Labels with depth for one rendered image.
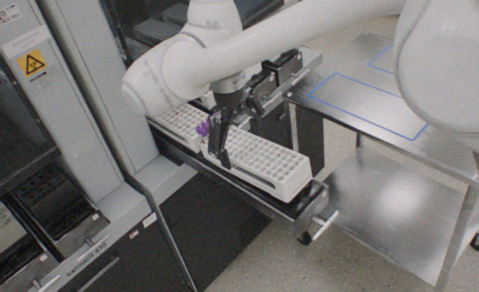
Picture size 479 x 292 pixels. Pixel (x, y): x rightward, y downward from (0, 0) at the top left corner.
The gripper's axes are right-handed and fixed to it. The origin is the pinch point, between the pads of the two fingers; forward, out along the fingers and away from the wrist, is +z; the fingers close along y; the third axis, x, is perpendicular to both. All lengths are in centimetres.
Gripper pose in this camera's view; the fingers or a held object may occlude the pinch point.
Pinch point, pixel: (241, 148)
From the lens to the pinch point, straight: 107.5
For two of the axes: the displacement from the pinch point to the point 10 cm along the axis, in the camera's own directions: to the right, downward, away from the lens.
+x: -7.2, -3.8, 5.8
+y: 6.8, -5.7, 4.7
